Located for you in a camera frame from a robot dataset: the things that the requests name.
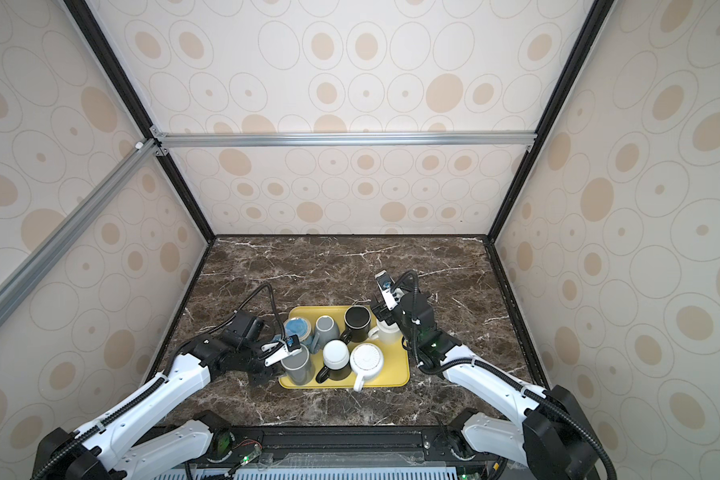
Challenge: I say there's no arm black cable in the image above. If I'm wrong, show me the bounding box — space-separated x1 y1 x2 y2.
392 269 424 367
206 281 287 340

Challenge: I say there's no black mug white base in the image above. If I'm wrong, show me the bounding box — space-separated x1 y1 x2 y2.
315 340 352 384

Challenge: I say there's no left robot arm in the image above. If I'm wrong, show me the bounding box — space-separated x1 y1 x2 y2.
31 311 300 479

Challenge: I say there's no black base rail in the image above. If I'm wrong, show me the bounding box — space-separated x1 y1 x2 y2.
83 424 601 480

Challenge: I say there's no yellow plastic tray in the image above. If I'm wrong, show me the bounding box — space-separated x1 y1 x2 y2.
279 305 410 390

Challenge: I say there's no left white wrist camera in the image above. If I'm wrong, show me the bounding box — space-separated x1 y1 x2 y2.
259 335 301 367

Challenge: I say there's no large grey mug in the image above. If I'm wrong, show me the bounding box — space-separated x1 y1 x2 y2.
280 346 315 386

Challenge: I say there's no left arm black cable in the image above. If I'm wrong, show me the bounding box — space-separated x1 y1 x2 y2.
206 281 287 340

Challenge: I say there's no cream white mug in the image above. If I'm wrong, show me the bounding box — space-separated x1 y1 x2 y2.
368 321 402 345

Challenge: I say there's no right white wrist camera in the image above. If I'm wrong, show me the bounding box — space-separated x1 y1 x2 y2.
375 270 398 310

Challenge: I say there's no left slanted aluminium rail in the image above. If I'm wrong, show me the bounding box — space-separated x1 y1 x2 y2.
0 138 158 328

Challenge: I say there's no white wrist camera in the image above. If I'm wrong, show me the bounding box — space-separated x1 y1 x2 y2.
375 270 398 310
259 335 301 367

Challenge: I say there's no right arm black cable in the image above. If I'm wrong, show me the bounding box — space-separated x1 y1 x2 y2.
392 269 424 367

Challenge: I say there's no blue mug yellow inside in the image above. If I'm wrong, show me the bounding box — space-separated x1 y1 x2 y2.
284 317 314 354

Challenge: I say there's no black mug upside down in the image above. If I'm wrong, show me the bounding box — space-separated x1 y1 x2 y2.
340 305 371 344

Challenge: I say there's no small grey mug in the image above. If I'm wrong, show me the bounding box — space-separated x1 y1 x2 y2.
311 315 341 354

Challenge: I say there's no white mug upside down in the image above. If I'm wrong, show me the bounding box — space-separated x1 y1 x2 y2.
350 343 384 392

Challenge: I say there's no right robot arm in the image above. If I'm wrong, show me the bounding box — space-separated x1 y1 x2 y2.
371 279 617 479

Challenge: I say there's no horizontal aluminium rail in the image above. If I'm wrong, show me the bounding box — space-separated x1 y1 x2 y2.
157 130 536 148

